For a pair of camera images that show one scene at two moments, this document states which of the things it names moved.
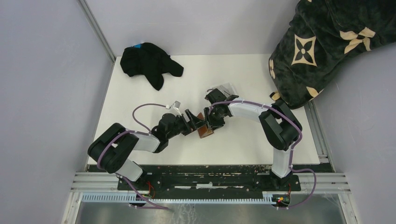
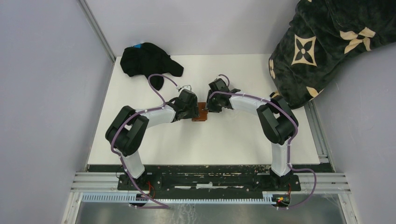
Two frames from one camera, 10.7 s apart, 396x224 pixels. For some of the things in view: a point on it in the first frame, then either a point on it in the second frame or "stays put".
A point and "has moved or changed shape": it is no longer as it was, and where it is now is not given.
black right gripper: x=213 y=123 -> x=214 y=108
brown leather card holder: x=203 y=131 has moved or changed shape
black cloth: x=150 y=61 stays put
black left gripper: x=194 y=123 -> x=194 y=112
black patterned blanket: x=322 y=36 stays put
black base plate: x=217 y=178 stays put
